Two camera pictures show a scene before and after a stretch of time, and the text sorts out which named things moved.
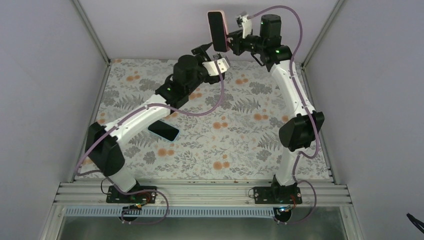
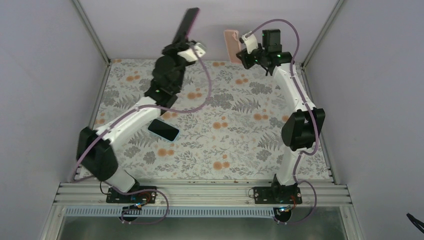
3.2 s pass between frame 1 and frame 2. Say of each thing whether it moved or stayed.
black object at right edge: stayed
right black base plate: stayed
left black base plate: stayed
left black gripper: moved
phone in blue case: stayed
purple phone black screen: moved
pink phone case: moved
